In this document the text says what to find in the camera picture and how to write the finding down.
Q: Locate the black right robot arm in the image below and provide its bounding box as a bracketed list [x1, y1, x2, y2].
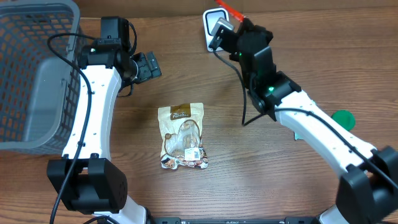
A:
[210, 18, 397, 223]

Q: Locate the green lid white jar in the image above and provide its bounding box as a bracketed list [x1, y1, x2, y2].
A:
[331, 110, 356, 131]

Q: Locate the light green wipes packet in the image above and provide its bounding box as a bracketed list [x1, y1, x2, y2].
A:
[294, 133, 301, 140]

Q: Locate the grey plastic mesh basket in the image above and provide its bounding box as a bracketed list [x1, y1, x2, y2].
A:
[1, 0, 86, 154]

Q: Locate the red candy bar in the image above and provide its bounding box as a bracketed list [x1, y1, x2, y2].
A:
[214, 0, 244, 22]

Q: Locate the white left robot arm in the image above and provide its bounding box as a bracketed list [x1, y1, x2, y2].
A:
[47, 16, 161, 223]

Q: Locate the white barcode scanner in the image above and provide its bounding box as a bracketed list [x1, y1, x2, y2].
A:
[202, 7, 229, 52]

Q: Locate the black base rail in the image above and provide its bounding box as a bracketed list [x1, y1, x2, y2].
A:
[148, 217, 321, 224]

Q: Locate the brown snack pouch red label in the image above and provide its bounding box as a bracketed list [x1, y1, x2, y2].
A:
[158, 103, 208, 170]

